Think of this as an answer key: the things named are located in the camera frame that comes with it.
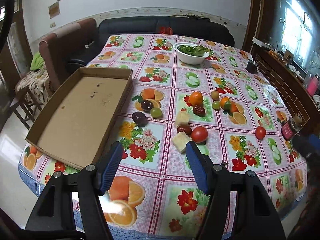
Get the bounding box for wooden stool patterned cushion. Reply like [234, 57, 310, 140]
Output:
[9, 67, 52, 129]

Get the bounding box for small red tomato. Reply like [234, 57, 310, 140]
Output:
[255, 126, 266, 140]

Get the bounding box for shallow cardboard box tray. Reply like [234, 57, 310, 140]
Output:
[25, 67, 132, 170]

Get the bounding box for green leafy vegetables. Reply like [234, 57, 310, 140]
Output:
[178, 44, 209, 57]

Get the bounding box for small wall notice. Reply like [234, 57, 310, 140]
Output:
[48, 2, 60, 19]

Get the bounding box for green cloth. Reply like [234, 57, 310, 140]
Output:
[30, 51, 44, 72]

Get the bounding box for wooden sideboard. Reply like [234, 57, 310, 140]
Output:
[252, 38, 319, 135]

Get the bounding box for large red tomato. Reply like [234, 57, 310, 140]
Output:
[191, 126, 208, 143]

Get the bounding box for small black cup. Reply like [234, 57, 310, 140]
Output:
[246, 60, 258, 74]

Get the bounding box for black leather sofa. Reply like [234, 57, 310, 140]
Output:
[68, 15, 235, 72]

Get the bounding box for orange tangerine with leaf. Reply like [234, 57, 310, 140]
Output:
[220, 97, 239, 114]

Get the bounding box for red jujube date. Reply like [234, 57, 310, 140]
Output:
[177, 125, 192, 136]
[193, 105, 206, 117]

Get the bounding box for wooden glass panel door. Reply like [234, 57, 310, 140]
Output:
[1, 0, 33, 90]

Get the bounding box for dark purple plum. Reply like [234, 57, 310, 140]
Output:
[132, 112, 148, 127]
[140, 100, 153, 113]

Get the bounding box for pale cake cube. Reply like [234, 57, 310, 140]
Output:
[172, 132, 191, 153]
[175, 111, 190, 128]

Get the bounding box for red object on sofa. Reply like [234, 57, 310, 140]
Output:
[159, 27, 173, 35]

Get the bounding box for green grape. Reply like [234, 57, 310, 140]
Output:
[150, 107, 163, 119]
[212, 101, 220, 111]

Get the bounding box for brown armchair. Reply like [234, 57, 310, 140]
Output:
[39, 18, 97, 91]

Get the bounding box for floral fruit print tablecloth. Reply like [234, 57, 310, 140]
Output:
[17, 33, 309, 240]

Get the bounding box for white bowl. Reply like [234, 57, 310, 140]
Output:
[174, 42, 209, 65]

